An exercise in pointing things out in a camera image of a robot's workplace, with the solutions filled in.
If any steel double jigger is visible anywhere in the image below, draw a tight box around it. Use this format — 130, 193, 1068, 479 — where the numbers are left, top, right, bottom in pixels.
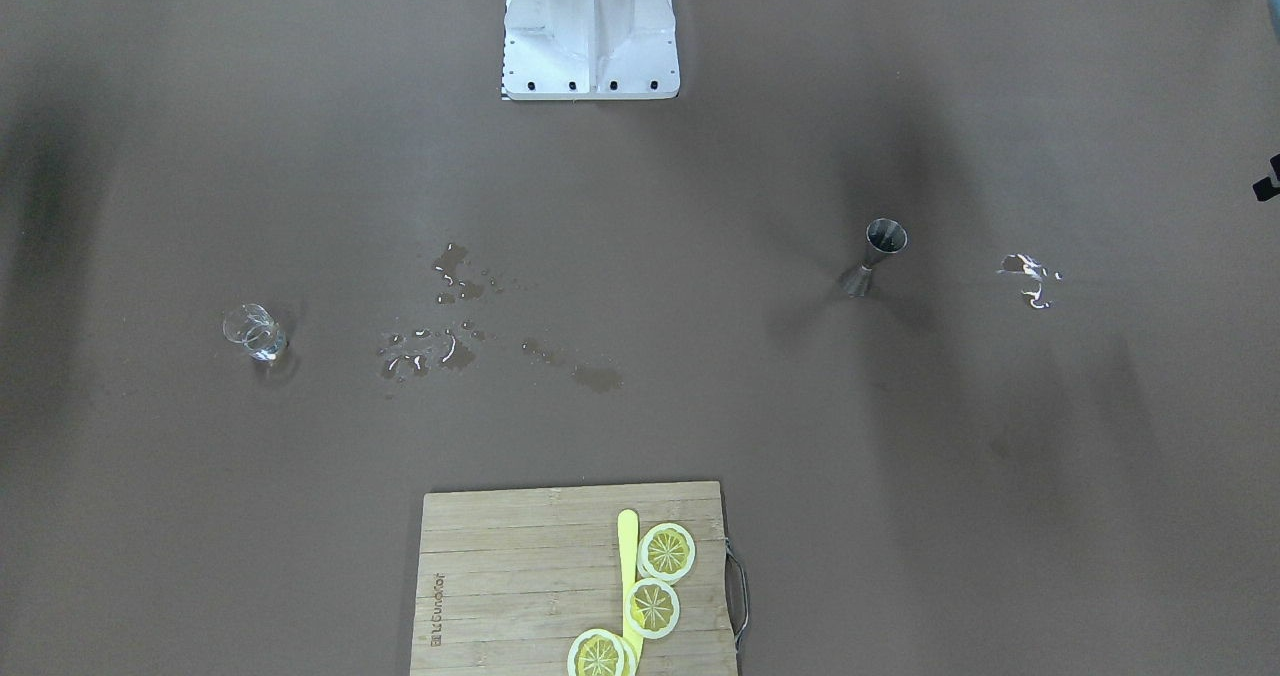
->
840, 219, 909, 297

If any small clear glass cup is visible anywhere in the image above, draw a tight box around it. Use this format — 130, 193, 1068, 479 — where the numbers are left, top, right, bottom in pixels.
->
221, 303, 288, 364

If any lemon slice far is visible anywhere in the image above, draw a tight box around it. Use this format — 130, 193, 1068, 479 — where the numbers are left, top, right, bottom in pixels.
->
637, 522, 698, 585

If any lemon slice middle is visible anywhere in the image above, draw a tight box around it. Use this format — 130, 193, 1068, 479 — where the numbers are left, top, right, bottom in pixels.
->
622, 577, 682, 640

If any bamboo cutting board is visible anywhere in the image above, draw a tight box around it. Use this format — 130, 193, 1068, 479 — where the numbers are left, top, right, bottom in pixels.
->
408, 481, 740, 675

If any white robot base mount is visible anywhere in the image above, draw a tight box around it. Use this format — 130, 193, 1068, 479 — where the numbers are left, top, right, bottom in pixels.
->
500, 0, 681, 102

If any lemon slice near handle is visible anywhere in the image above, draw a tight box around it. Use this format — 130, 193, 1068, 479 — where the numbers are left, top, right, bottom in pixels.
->
564, 629, 637, 676

